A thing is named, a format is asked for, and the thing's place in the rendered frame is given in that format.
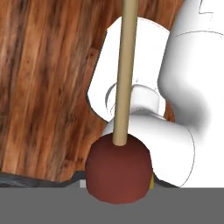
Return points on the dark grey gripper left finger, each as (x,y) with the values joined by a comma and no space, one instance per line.
(76,182)

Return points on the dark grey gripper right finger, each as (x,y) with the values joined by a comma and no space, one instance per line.
(163,184)

